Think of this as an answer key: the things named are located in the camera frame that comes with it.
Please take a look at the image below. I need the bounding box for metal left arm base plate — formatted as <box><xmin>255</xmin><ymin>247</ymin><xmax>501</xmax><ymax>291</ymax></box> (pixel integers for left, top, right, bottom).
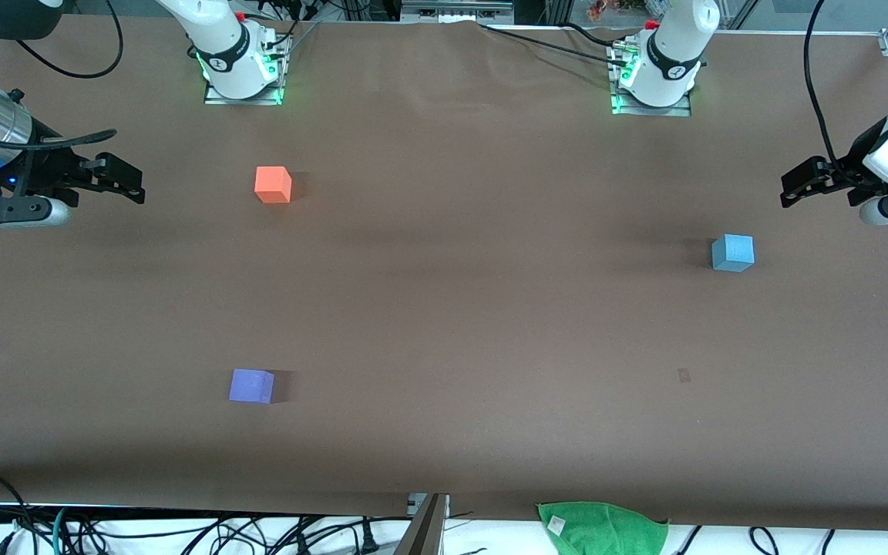
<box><xmin>610</xmin><ymin>40</ymin><xmax>694</xmax><ymax>117</ymax></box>

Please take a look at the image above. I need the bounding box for purple foam block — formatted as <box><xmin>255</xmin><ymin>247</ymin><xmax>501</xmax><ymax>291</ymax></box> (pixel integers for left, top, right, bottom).
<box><xmin>229</xmin><ymin>368</ymin><xmax>276</xmax><ymax>405</ymax></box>

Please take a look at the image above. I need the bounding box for brown paper table cover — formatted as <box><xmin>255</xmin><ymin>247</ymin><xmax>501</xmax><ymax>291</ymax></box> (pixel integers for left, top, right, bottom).
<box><xmin>0</xmin><ymin>15</ymin><xmax>888</xmax><ymax>533</ymax></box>

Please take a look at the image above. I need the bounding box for grey aluminium profile bar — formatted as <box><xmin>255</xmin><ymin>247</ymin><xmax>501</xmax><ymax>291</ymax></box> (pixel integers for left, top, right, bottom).
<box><xmin>395</xmin><ymin>493</ymin><xmax>450</xmax><ymax>555</ymax></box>

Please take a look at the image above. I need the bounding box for light blue foam block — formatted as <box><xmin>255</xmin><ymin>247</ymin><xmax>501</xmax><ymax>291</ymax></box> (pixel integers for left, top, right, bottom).
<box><xmin>711</xmin><ymin>234</ymin><xmax>755</xmax><ymax>273</ymax></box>

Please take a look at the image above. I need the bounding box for grey metal frame rail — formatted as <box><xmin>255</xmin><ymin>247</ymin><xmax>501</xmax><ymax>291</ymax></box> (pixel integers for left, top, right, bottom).
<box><xmin>401</xmin><ymin>0</ymin><xmax>515</xmax><ymax>24</ymax></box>

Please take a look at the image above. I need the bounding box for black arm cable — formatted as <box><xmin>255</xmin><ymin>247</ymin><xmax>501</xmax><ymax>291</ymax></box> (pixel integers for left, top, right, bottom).
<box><xmin>803</xmin><ymin>0</ymin><xmax>849</xmax><ymax>170</ymax></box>
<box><xmin>16</xmin><ymin>0</ymin><xmax>123</xmax><ymax>80</ymax></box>

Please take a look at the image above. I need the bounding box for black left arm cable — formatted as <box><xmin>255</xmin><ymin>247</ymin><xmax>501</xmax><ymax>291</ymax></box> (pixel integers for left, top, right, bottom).
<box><xmin>803</xmin><ymin>0</ymin><xmax>849</xmax><ymax>170</ymax></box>

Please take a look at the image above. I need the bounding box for green microfibre cloth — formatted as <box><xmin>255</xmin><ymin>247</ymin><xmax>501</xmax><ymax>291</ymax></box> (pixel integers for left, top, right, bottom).
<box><xmin>536</xmin><ymin>501</ymin><xmax>671</xmax><ymax>555</ymax></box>

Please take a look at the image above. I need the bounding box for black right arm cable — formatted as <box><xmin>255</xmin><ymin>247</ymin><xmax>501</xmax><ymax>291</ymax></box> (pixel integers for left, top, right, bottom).
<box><xmin>16</xmin><ymin>0</ymin><xmax>123</xmax><ymax>80</ymax></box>

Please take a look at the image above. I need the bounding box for black cable across table cover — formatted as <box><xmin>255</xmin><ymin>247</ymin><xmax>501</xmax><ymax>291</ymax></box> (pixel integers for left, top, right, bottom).
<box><xmin>479</xmin><ymin>22</ymin><xmax>631</xmax><ymax>69</ymax></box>

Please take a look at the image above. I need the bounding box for orange foam block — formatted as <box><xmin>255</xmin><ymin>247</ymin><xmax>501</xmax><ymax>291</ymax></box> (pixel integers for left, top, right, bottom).
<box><xmin>254</xmin><ymin>166</ymin><xmax>293</xmax><ymax>204</ymax></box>

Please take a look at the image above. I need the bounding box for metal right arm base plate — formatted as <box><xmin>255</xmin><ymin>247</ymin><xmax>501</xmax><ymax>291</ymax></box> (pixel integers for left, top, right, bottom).
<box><xmin>203</xmin><ymin>29</ymin><xmax>291</xmax><ymax>106</ymax></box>

